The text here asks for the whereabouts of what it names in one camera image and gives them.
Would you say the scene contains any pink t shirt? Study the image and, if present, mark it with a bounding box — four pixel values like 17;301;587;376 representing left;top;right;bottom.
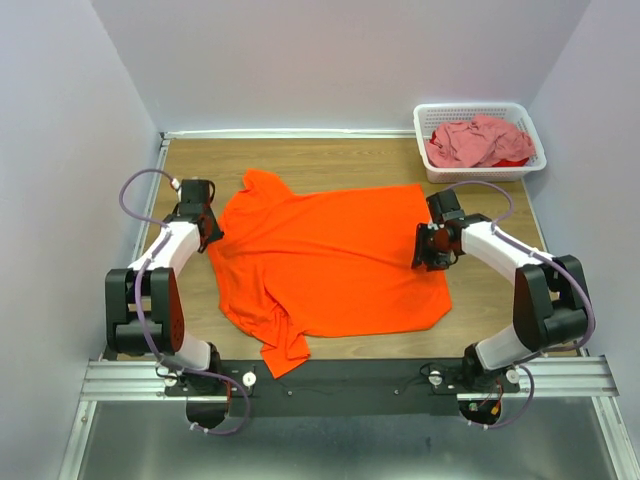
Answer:
425;115;536;169

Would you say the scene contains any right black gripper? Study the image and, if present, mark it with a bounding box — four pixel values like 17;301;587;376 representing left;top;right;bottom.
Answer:
410;222;453;272

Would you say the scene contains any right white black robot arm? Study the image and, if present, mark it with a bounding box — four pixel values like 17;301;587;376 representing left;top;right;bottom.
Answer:
411;188;595;392

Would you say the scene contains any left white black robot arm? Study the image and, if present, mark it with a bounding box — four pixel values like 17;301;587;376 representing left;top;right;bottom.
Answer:
104;177;242;395

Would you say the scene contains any orange t shirt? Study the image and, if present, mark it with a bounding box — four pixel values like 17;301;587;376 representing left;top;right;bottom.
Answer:
207;169;452;378

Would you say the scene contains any red t shirt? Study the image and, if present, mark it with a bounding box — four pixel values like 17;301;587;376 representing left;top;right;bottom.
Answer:
492;158;529;168

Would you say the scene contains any aluminium front rail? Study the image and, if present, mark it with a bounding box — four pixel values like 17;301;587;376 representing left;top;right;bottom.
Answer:
80;357;618;402

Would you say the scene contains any white plastic basket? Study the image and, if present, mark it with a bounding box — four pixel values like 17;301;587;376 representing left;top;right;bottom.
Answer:
414;102;547;183

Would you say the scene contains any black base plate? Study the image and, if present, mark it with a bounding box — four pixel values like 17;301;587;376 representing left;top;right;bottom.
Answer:
164;358;520;428

